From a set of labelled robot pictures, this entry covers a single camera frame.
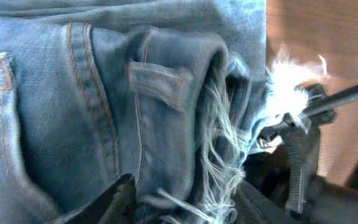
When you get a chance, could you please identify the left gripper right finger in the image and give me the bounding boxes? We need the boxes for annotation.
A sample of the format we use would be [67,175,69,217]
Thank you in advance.
[233,180,300,224]

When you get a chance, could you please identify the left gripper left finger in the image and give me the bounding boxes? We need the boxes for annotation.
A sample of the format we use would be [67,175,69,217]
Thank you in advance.
[50,174,135,224]

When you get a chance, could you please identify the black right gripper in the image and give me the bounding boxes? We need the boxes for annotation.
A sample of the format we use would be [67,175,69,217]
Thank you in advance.
[244,83,358,224]

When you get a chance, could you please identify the light blue denim jeans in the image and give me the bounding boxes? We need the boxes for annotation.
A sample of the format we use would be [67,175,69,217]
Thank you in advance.
[0,1,326,223]

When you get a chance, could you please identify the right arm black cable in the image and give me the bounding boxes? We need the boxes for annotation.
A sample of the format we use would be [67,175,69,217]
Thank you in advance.
[301,76,358,118]

